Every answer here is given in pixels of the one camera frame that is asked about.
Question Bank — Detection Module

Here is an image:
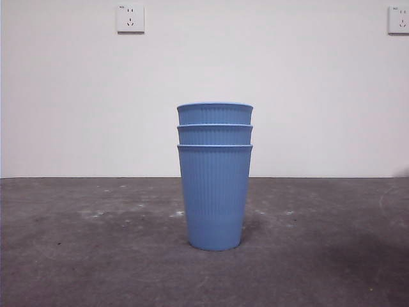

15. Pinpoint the blue ribbed plastic cup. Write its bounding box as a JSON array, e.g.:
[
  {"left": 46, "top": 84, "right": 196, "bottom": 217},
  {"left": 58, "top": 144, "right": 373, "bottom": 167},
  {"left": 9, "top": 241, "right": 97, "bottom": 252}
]
[
  {"left": 176, "top": 102, "right": 256, "bottom": 126},
  {"left": 176, "top": 143, "right": 254, "bottom": 251},
  {"left": 176, "top": 123, "right": 254, "bottom": 146}
]

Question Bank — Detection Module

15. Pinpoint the white wall socket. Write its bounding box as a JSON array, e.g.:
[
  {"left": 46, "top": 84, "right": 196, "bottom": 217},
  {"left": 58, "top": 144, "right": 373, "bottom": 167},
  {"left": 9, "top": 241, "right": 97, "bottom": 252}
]
[
  {"left": 387, "top": 4, "right": 409, "bottom": 36},
  {"left": 116, "top": 4, "right": 146, "bottom": 35}
]

